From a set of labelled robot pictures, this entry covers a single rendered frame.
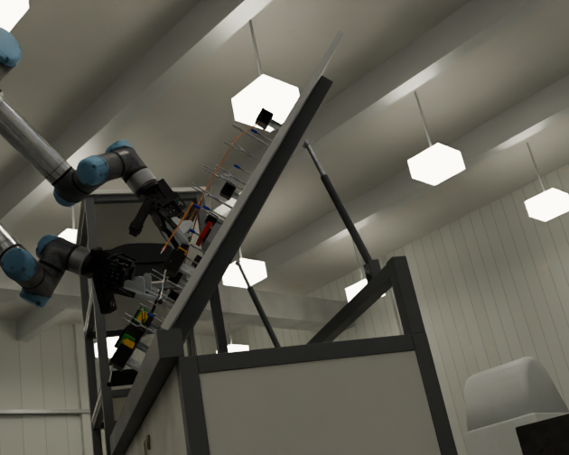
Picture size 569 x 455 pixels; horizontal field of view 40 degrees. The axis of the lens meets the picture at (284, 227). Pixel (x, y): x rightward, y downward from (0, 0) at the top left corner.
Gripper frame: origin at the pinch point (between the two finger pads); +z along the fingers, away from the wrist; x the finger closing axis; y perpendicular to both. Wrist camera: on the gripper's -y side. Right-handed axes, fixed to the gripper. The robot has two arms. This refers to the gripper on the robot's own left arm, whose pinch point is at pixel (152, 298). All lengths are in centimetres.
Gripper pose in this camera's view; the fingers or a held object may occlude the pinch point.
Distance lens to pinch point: 209.7
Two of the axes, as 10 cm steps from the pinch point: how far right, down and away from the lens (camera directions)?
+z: 9.0, 3.4, -2.7
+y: 2.6, -9.3, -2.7
